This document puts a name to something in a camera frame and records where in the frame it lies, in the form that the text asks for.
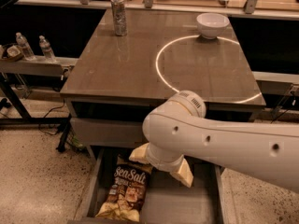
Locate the brown sea salt chip bag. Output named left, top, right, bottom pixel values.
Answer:
left=96, top=155, right=152, bottom=222

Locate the black floor cable left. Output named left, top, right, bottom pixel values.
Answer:
left=37, top=101, right=71, bottom=137

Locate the small brown basket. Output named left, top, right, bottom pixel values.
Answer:
left=0, top=43, right=23, bottom=62

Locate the closed top drawer with handle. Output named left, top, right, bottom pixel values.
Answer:
left=71, top=118, right=147, bottom=148

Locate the left clear water bottle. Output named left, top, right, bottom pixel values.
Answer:
left=16, top=33, right=36, bottom=61

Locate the white ceramic bowl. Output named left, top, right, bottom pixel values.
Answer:
left=196, top=13, right=230, bottom=39

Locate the clear water bottle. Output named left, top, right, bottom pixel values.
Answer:
left=39, top=35, right=56, bottom=63
left=16, top=33, right=36, bottom=61

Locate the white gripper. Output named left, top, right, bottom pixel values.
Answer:
left=129, top=143, right=193, bottom=188

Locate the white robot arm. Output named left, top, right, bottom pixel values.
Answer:
left=129, top=91, right=299, bottom=192

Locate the grey drawer cabinet counter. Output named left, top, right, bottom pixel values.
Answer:
left=59, top=7, right=266, bottom=161

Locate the right clear water bottle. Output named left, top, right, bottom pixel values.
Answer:
left=39, top=35, right=56, bottom=63

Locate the tall silver drink can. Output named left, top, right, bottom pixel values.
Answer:
left=111, top=0, right=127, bottom=36

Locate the open middle drawer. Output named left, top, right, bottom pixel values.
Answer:
left=67, top=147, right=229, bottom=224

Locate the grey side shelf table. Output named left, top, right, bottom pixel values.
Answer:
left=0, top=56, right=78, bottom=126

